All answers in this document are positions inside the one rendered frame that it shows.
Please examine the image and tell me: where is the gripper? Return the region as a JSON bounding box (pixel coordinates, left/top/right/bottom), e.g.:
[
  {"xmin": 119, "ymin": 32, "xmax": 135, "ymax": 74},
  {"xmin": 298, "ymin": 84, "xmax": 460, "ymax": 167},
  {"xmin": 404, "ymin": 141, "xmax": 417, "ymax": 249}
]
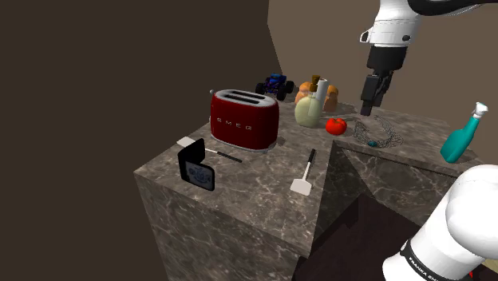
[{"xmin": 359, "ymin": 45, "xmax": 409, "ymax": 117}]

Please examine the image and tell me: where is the orange bread loaf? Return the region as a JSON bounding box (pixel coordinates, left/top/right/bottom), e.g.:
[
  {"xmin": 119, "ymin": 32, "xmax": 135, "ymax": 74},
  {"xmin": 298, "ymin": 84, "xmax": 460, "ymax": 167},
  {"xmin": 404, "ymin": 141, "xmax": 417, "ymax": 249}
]
[{"xmin": 294, "ymin": 81, "xmax": 340, "ymax": 113}]

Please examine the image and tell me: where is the red tomato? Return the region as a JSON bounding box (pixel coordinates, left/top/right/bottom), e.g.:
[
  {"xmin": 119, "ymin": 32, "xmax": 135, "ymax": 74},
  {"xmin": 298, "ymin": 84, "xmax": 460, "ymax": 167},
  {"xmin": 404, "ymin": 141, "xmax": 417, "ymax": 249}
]
[{"xmin": 325, "ymin": 117, "xmax": 348, "ymax": 137}]

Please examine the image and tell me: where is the pale green vase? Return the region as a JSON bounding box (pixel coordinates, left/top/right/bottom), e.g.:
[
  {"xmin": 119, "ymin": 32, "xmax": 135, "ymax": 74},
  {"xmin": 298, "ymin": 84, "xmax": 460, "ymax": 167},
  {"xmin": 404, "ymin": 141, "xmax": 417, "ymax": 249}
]
[{"xmin": 294, "ymin": 77, "xmax": 329, "ymax": 129}]

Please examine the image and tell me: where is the teal spray bottle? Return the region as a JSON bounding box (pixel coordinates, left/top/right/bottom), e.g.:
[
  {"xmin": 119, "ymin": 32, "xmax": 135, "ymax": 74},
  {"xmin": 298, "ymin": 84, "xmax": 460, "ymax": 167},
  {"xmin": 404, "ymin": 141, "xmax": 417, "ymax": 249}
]
[{"xmin": 440, "ymin": 101, "xmax": 489, "ymax": 164}]

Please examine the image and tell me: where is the blue toy monster truck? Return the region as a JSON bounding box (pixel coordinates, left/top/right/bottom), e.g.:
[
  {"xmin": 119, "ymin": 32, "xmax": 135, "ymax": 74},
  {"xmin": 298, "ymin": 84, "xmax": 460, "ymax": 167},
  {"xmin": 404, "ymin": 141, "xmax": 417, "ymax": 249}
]
[{"xmin": 255, "ymin": 72, "xmax": 295, "ymax": 102}]

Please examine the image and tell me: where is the red toaster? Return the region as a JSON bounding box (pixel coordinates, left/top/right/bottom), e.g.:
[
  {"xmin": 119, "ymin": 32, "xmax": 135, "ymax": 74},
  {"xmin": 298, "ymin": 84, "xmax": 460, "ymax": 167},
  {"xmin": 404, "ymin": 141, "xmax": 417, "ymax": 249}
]
[{"xmin": 209, "ymin": 88, "xmax": 280, "ymax": 153}]

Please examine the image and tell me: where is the black open folding case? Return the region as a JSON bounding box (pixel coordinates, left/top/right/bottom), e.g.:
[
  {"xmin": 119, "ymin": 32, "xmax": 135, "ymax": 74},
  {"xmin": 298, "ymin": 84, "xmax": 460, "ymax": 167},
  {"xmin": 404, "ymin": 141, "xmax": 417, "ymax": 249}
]
[{"xmin": 177, "ymin": 137, "xmax": 216, "ymax": 192}]

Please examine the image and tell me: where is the silver necklace with teal pendant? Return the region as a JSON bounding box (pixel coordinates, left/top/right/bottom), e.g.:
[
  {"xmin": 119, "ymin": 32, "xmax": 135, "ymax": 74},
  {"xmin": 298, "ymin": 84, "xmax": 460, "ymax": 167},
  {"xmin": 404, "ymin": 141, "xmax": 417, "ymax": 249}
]
[{"xmin": 351, "ymin": 114, "xmax": 405, "ymax": 149}]

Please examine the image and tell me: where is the white spatula with black handle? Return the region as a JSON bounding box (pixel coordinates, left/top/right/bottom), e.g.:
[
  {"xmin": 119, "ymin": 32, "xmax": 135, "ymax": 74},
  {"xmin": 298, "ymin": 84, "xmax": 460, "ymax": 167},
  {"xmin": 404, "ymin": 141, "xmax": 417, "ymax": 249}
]
[
  {"xmin": 289, "ymin": 148, "xmax": 318, "ymax": 196},
  {"xmin": 176, "ymin": 136, "xmax": 243, "ymax": 164}
]

